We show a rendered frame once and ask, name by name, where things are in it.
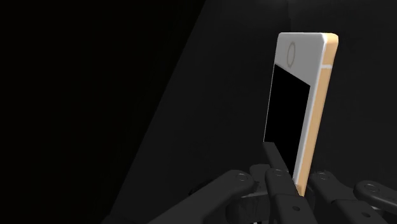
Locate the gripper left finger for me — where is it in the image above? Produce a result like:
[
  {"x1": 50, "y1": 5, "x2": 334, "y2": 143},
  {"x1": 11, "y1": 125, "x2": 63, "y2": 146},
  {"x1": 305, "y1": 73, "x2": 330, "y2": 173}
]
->
[{"x1": 148, "y1": 141, "x2": 318, "y2": 224}]

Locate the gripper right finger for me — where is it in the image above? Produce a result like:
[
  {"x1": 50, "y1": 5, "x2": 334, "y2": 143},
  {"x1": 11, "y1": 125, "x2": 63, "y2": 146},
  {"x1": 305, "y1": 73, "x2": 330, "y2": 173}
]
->
[{"x1": 305, "y1": 171, "x2": 397, "y2": 224}]

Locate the white and gold smartphone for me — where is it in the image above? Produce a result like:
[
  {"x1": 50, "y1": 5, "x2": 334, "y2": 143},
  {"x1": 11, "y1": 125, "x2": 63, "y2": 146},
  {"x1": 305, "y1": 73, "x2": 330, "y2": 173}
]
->
[{"x1": 263, "y1": 32, "x2": 340, "y2": 197}]

